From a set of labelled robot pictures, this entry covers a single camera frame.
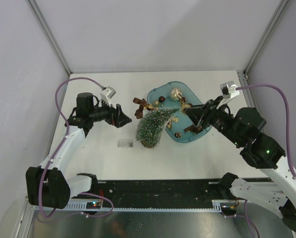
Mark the small frosted pine cone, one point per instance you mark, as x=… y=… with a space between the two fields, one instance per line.
x=178 y=135

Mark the large silver gold bauble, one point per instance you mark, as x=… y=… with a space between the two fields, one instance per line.
x=176 y=94

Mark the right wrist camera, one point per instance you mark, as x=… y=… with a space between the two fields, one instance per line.
x=229 y=92

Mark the brown ribbon bow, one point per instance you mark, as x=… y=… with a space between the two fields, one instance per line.
x=193 y=129

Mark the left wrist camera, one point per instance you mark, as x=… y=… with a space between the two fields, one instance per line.
x=106 y=95

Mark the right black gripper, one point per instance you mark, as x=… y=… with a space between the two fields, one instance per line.
x=198 y=113

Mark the brown matte bauble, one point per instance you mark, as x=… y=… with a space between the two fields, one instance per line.
x=184 y=106

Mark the small dark red bauble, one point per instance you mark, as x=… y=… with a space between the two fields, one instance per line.
x=161 y=99

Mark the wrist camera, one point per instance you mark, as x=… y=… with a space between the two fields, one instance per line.
x=229 y=92
x=106 y=95

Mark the clear battery box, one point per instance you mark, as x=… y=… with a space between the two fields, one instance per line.
x=125 y=143

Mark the small green christmas tree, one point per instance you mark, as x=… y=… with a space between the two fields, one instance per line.
x=152 y=125

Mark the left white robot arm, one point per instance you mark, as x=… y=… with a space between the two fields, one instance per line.
x=46 y=184

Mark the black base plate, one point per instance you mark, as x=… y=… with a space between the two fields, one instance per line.
x=165 y=194

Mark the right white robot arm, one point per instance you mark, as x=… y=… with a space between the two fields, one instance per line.
x=259 y=151

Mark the brown ribbon bow garland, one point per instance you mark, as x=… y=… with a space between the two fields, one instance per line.
x=143 y=105

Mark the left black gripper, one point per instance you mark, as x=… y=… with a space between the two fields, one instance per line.
x=117 y=118

